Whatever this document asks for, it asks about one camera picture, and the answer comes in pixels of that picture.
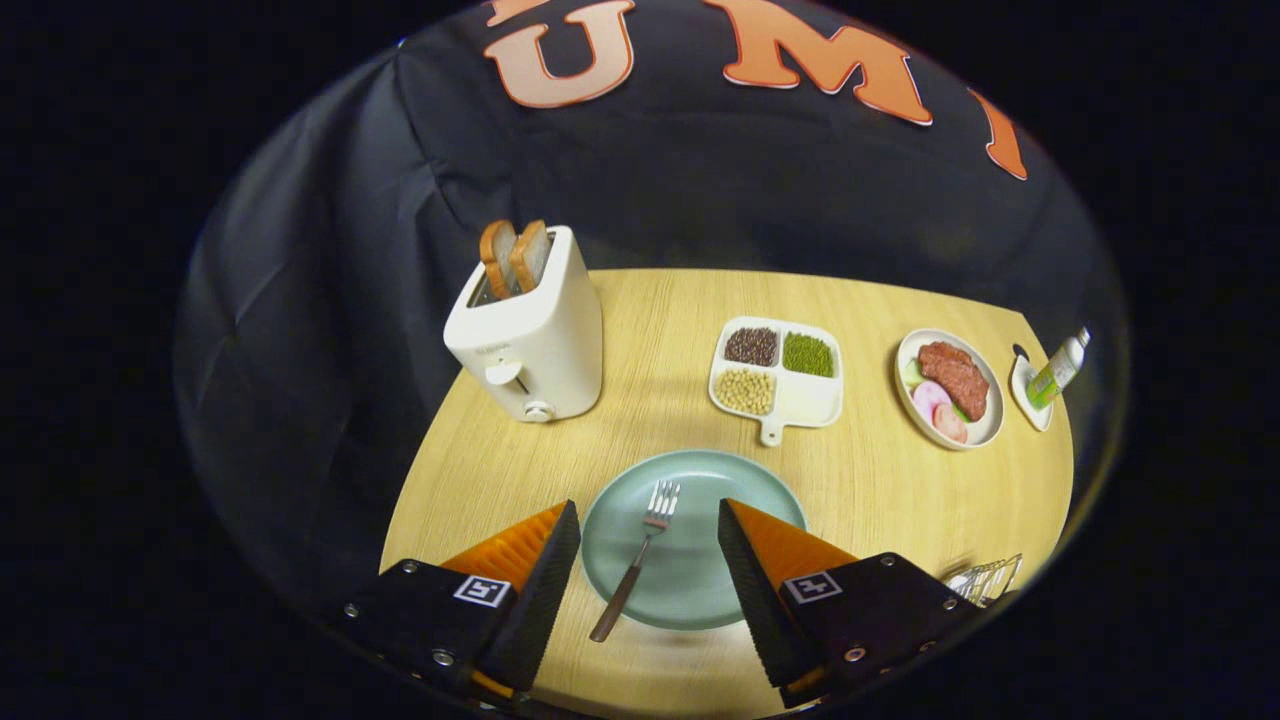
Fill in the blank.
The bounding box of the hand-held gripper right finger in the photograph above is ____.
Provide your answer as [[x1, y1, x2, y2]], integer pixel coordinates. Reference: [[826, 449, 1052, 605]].
[[717, 498, 988, 709]]

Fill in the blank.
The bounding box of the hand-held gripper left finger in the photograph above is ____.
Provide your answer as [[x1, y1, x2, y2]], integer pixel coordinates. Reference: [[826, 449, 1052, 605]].
[[340, 500, 582, 703]]

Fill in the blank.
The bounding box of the fork with brown handle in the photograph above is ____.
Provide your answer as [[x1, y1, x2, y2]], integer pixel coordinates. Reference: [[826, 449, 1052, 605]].
[[589, 481, 682, 643]]

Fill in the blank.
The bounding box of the light blue plate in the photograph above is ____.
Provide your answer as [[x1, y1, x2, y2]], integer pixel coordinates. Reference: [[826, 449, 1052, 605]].
[[581, 449, 809, 632]]

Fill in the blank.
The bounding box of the white divided dish with beans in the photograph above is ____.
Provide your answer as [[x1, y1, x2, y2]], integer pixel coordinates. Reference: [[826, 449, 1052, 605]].
[[708, 316, 844, 447]]

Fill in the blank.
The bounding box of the white toaster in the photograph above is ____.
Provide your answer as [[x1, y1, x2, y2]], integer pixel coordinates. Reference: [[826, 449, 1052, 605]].
[[443, 225, 604, 424]]

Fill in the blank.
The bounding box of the white oval plate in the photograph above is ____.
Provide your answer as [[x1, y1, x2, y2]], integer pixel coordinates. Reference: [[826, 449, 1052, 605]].
[[894, 328, 1005, 451]]

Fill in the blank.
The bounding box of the brown steak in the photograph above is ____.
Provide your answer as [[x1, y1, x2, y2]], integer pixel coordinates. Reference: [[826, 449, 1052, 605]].
[[917, 341, 990, 423]]

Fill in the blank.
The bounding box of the small white dish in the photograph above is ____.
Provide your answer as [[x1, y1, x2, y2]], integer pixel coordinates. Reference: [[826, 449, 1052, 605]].
[[1010, 345, 1055, 433]]

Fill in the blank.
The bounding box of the black backdrop cloth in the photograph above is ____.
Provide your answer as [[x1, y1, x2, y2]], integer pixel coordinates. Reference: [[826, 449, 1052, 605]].
[[172, 0, 1131, 641]]

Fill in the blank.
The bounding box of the green label metal bottle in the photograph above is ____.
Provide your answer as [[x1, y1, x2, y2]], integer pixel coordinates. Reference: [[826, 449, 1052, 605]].
[[1026, 327, 1092, 411]]

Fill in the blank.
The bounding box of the metal wire cutlery basket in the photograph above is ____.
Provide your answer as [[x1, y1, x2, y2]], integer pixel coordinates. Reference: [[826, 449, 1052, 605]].
[[942, 553, 1024, 609]]

